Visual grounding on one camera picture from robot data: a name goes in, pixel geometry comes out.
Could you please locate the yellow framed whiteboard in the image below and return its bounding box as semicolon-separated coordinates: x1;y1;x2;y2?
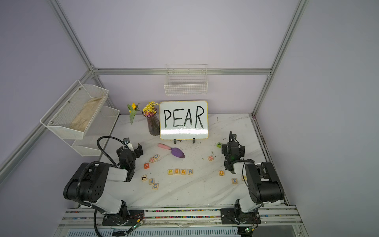
159;100;209;141

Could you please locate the pink handled purple shovel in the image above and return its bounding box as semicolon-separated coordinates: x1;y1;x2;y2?
158;143;185;159

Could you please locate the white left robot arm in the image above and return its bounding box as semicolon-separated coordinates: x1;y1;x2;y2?
63;136;144;237

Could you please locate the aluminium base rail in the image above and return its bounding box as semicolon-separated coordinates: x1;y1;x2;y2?
54;204;309;237

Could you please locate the beige cloth in shelf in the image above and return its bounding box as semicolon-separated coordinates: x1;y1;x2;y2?
69;96;104;132

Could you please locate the loose yellow flower stem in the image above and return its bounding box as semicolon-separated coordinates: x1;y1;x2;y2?
127;102;140;124

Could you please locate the aluminium cage frame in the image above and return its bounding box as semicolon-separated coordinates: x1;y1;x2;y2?
1;1;300;165

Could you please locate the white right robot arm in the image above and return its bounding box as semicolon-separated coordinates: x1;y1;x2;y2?
221;139;285;225

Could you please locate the wooden number 7 block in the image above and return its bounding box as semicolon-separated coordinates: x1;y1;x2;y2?
141;175;148;182

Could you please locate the yellow flower bouquet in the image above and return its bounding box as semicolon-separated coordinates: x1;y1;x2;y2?
142;101;159;118

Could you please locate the wooden letter C block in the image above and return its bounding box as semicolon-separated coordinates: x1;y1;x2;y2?
152;183;159;190

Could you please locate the ribbed glass vase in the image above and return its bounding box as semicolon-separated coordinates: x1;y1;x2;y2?
147;115;160;136

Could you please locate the white wire wall basket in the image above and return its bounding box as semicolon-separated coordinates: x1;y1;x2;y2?
164;64;208;96

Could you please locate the white mesh double shelf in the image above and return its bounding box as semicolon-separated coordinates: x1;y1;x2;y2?
40;81;119;157

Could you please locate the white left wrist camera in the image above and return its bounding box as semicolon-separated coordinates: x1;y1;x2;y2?
122;138;134;151

